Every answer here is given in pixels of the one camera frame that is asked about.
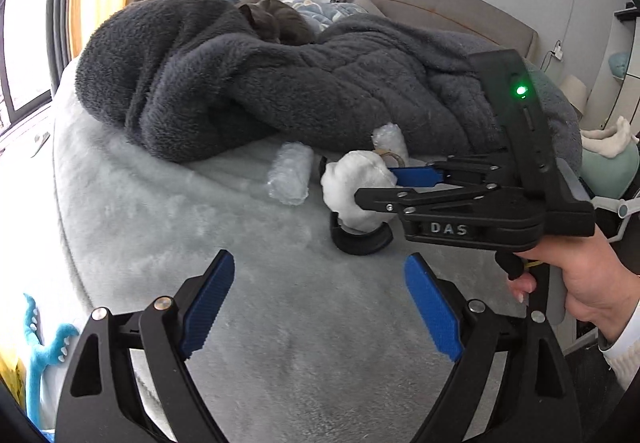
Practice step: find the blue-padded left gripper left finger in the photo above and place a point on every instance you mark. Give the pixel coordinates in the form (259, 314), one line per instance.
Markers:
(100, 400)

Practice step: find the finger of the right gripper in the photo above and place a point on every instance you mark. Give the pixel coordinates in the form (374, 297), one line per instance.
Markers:
(454, 170)
(397, 199)

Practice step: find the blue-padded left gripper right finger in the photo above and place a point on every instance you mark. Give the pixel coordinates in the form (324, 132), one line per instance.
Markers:
(536, 399)

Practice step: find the white tissue ball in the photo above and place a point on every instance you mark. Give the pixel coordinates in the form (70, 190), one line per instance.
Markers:
(341, 180)

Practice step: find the black curved plastic piece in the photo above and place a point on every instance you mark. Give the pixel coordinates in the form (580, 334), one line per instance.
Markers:
(356, 244)

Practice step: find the clear bubble wrap roll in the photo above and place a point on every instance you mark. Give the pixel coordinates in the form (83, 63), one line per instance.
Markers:
(289, 176)

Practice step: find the white sleeve forearm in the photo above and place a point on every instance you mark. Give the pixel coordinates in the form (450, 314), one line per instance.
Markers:
(623, 355)

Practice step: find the person right hand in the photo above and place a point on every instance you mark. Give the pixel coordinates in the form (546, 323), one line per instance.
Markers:
(599, 288)

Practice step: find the green round cushion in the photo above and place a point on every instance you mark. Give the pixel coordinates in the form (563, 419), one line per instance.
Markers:
(610, 177)

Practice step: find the blue plush toy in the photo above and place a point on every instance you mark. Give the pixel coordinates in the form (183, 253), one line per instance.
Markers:
(41, 356)

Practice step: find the white plush toy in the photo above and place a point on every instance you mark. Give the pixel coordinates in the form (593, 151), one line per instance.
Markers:
(609, 142)

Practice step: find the white mattress bed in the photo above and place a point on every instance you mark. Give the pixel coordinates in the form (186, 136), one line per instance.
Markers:
(311, 345)

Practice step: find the brown upholstered headboard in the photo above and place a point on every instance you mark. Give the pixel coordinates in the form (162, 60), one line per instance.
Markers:
(470, 16)

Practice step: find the blue patterned blanket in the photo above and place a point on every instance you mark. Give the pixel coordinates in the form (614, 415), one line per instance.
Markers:
(320, 16)

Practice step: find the grey cat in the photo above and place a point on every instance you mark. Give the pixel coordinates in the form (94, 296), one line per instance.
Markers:
(276, 22)

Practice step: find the dark grey fleece blanket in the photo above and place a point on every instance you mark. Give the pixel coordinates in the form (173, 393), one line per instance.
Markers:
(189, 79)

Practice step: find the grey curtain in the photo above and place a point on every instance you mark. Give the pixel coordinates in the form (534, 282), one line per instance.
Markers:
(58, 43)

